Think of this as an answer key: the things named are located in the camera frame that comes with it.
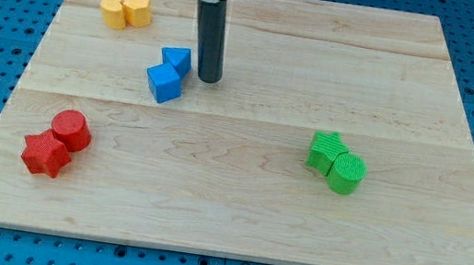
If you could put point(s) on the wooden board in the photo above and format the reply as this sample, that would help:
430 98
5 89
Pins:
221 170

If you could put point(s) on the blue cube block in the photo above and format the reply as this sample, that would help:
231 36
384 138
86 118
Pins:
164 82

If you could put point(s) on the green star block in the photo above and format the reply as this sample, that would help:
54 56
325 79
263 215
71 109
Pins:
324 150

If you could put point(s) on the blue triangle block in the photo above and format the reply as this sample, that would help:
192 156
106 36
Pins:
179 58

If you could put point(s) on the green cylinder block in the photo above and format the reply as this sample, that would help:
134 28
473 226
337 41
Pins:
346 173

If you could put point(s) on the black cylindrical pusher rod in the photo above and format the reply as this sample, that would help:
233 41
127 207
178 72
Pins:
211 40

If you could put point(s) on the yellow hexagon block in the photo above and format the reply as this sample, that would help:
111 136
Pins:
137 12

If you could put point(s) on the red cylinder block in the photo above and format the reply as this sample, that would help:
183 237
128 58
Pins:
70 127

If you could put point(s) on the yellow heart block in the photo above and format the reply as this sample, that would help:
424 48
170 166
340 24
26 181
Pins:
113 14

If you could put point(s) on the red star block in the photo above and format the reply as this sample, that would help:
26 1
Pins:
45 154

